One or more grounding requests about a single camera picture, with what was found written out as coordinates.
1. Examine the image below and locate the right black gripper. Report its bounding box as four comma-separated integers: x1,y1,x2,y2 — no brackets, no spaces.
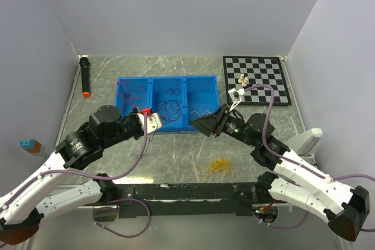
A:
188,104,257,147

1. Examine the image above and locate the short orange wire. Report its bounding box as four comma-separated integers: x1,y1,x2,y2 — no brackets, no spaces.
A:
189,109,214,117

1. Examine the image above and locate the dark red wire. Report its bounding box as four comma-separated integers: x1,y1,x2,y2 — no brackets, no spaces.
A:
117,91,147,116

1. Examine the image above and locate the yellow wire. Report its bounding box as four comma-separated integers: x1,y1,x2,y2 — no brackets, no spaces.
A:
194,152,234,178

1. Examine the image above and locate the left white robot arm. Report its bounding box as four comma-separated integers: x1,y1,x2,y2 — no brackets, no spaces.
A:
1,105,163,246

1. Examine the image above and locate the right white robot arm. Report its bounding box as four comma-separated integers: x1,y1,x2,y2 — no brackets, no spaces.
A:
189,105,370,242

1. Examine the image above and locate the blue three-compartment bin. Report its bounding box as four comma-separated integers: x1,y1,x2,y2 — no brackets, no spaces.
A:
112,76,220,132

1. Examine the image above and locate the cream chess piece right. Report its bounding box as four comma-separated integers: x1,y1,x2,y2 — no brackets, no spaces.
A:
242,77,248,87

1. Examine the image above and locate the cream chess piece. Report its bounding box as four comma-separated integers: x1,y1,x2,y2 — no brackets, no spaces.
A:
242,77,248,87
238,73,244,84

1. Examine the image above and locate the cream chess piece left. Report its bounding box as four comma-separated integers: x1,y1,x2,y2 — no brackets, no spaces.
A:
238,73,244,84

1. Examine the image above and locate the black and white chessboard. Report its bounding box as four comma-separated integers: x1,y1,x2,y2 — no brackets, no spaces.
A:
223,56,292,106

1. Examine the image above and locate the black marker orange cap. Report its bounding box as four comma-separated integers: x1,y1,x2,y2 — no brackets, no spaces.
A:
79,57,91,98

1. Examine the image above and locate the blue and brown toy block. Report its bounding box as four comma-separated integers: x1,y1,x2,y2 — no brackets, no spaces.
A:
19,139,47,158

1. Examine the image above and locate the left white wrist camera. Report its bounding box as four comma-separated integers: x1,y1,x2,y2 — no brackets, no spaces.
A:
137,108,163,134

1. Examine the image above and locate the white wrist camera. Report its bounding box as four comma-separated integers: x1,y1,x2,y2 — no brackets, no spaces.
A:
137,108,163,134
228,88,245,112

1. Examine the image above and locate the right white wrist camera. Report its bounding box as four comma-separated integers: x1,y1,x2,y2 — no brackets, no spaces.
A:
228,88,245,112

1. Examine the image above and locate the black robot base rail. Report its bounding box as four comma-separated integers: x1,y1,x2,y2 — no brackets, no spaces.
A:
80,182,291,219

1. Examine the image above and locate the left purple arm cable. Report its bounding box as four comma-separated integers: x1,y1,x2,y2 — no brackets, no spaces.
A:
0,115,152,248

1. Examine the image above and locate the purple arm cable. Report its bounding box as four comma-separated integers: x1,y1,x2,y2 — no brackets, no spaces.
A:
0,115,152,248
241,84,375,232

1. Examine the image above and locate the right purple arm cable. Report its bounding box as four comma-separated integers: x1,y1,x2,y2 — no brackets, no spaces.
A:
241,84,375,232

